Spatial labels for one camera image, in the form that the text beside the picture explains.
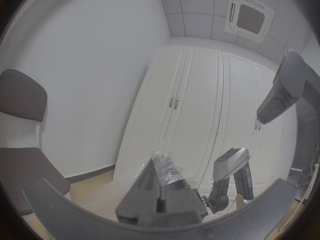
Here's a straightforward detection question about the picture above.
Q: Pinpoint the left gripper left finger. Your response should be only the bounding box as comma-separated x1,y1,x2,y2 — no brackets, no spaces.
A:
116,158,161,225

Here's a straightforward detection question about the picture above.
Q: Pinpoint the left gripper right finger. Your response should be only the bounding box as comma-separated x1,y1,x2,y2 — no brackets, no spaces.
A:
139,178,208,228

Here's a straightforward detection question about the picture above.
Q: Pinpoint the clear plastic bag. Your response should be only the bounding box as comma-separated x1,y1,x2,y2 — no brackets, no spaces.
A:
139,150,199,188

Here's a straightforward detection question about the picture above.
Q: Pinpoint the white wardrobe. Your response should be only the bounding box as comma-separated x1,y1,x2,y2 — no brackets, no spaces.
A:
114,45,298,202

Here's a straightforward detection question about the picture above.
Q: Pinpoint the grey white chair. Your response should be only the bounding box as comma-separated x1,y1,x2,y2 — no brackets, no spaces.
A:
0,69,71,216

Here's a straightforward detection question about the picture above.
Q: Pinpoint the ceiling air conditioner vent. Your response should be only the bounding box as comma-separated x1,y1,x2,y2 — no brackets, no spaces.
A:
224,0,275,44

